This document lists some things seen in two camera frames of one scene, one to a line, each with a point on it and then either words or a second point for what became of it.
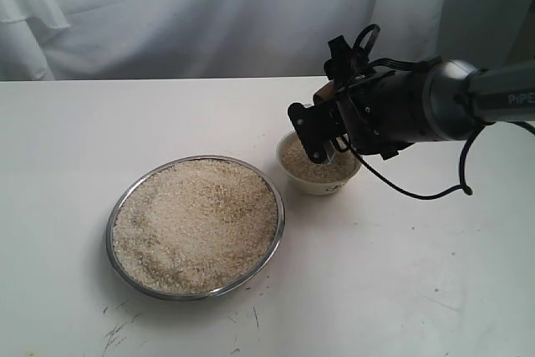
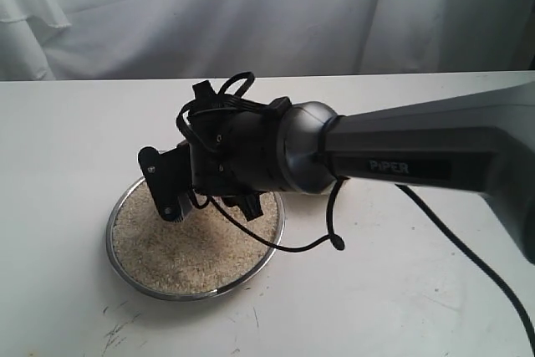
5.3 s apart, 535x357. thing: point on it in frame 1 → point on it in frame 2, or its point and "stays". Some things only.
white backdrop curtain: (90, 17) stays
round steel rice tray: (196, 227) stays
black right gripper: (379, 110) → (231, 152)
